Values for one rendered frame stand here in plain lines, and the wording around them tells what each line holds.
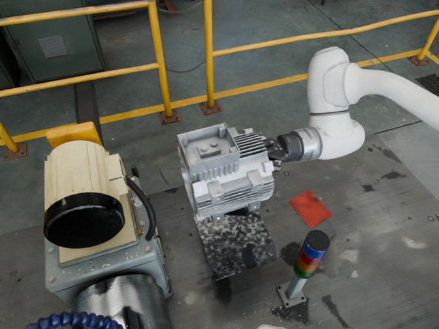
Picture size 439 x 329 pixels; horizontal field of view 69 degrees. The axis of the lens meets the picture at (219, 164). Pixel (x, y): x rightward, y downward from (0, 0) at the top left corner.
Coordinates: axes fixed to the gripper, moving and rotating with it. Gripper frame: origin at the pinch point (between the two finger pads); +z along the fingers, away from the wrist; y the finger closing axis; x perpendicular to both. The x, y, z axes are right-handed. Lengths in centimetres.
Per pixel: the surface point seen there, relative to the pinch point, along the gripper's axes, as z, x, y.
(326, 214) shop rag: -54, 50, -3
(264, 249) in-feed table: -18.6, 43.5, 7.1
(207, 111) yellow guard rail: -63, 127, -170
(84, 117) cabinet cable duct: 43, 139, -198
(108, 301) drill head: 32.5, 24.9, 16.7
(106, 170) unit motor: 27.5, 8.4, -11.0
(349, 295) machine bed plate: -45, 52, 28
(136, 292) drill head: 25.9, 26.0, 15.9
